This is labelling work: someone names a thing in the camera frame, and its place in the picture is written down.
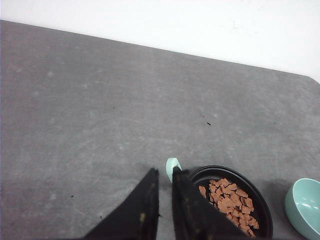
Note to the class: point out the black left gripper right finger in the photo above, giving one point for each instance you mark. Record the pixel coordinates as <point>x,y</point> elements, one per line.
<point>194,217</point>

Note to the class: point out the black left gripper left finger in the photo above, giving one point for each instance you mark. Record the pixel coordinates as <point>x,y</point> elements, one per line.
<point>134,219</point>

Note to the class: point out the brown beef cubes pile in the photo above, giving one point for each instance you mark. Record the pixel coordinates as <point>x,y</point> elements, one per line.
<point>233,202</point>

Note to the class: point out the black frying pan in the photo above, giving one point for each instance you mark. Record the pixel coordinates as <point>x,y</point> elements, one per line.
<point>201,177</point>

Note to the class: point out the teal ribbed ceramic bowl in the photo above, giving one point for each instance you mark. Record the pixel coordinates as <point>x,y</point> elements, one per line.
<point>302,207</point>

